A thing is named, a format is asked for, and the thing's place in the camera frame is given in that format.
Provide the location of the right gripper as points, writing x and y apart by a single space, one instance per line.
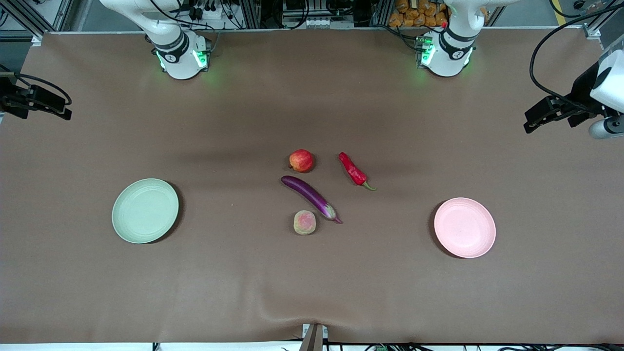
8 98

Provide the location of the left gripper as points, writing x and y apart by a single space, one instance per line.
580 93

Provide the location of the red chili pepper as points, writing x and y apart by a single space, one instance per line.
352 168

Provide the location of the purple eggplant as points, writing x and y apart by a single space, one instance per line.
309 193

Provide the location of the red pomegranate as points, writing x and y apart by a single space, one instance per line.
301 161

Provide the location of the yellow-pink peach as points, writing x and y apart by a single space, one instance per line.
304 222

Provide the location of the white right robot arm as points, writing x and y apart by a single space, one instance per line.
180 63

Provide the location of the pink round plate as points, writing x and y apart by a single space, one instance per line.
464 227

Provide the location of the pale green round plate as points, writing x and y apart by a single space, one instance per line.
145 210

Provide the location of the pile of orange items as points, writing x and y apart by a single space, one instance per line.
414 12

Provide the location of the white power strip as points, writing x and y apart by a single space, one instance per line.
209 10

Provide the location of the gray equipment box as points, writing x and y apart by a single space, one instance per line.
317 14

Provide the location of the brown table mat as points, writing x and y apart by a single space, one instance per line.
312 282

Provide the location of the aluminium frame post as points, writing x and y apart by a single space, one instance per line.
22 14

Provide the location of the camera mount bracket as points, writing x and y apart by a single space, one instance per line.
312 341

